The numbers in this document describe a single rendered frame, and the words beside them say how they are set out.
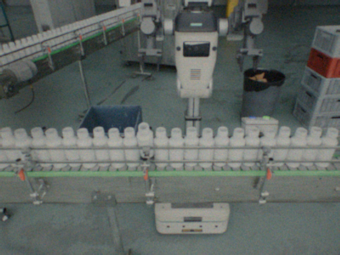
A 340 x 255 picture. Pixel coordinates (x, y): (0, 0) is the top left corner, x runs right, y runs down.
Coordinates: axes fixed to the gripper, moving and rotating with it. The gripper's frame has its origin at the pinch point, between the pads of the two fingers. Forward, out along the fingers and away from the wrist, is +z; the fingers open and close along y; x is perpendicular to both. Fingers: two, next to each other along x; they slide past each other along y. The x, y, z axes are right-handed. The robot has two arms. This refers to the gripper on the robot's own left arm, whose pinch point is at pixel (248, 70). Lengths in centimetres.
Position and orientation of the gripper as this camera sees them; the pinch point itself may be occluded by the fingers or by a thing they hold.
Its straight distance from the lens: 125.7
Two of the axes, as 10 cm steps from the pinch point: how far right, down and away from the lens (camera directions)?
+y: 9.9, -0.2, 1.1
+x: -1.1, -1.7, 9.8
